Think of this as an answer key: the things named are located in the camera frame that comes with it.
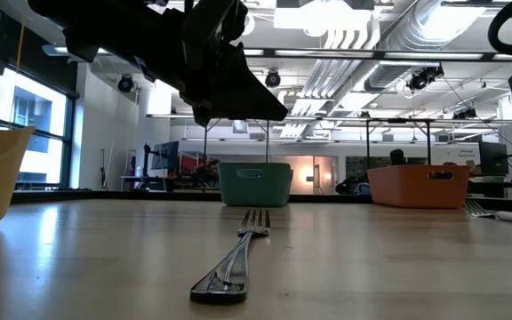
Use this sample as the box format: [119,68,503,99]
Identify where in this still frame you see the black ceiling camera on mount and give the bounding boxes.
[404,65,444,92]
[452,108,478,122]

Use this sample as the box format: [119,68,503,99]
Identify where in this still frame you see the yellow cable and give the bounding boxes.
[13,12,28,76]

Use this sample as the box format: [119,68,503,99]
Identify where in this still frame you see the dark window frame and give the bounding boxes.
[0,66,79,190]

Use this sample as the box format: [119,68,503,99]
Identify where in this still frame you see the white coiled cable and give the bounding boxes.
[242,12,257,36]

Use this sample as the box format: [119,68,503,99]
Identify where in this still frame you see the black overhead crossbar with lights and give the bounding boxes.
[242,46,512,62]

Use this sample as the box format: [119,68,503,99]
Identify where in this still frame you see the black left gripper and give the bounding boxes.
[135,0,289,122]

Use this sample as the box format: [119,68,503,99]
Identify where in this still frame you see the orange plastic bin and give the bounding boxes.
[366,164,472,210]

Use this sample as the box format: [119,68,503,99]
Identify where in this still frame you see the teal plastic bin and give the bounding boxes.
[218,162,294,208]

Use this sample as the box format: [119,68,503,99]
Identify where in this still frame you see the black round ceiling camera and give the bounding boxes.
[116,74,135,93]
[264,68,283,89]

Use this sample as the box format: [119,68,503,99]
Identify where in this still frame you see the black aluminium table frame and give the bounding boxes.
[11,189,512,210]

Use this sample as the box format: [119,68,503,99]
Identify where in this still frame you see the person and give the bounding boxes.
[388,148,407,167]

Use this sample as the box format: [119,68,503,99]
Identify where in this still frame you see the dark bag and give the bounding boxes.
[334,175,372,196]

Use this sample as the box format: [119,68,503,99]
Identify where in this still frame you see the black fork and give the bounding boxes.
[188,207,272,307]

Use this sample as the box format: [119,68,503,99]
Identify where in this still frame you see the black monitor on arm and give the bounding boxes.
[478,141,509,178]
[150,140,180,178]

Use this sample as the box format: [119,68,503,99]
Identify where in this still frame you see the black folding table frame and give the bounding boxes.
[364,117,434,167]
[201,114,271,164]

